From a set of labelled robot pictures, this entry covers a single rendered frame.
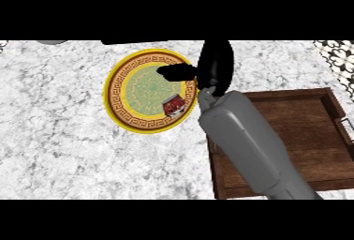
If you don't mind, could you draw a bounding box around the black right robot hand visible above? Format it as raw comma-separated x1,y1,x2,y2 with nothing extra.
156,39,234,97

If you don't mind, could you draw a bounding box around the red cupcake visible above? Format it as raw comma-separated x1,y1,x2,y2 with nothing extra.
162,95,189,118

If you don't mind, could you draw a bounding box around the yellow patterned plate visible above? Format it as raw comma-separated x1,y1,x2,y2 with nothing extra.
102,48,199,135

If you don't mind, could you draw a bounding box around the brown wooden tray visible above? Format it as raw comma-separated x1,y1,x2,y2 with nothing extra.
206,87,354,201

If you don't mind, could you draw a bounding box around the black flat object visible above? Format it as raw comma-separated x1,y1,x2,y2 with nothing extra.
99,39,168,46

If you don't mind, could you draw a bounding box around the black and white patterned mat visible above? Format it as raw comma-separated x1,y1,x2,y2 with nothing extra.
313,39,354,102

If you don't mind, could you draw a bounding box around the grey rounded object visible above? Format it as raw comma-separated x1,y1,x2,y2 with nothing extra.
35,39,69,45

